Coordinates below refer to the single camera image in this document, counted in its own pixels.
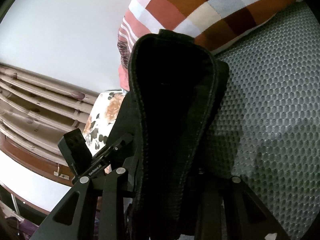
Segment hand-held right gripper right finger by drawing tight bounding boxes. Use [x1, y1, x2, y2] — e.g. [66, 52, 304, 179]
[195, 167, 292, 240]

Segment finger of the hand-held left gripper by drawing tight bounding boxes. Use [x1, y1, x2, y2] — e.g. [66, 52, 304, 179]
[94, 133, 133, 161]

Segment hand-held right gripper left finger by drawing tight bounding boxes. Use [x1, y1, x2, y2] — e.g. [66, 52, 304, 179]
[30, 158, 137, 240]

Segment black pants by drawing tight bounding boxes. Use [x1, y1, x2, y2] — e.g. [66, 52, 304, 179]
[100, 29, 244, 240]

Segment white floral pillow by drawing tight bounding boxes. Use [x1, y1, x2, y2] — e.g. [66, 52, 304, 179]
[82, 91, 128, 155]

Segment panelled wooden headboard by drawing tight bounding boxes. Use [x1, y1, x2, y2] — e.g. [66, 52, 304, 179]
[0, 64, 100, 188]

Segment purple printed cloth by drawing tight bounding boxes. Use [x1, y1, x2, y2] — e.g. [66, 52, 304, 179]
[0, 215, 38, 240]

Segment grey mesh mattress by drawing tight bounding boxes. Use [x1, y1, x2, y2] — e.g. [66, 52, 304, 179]
[212, 2, 320, 240]

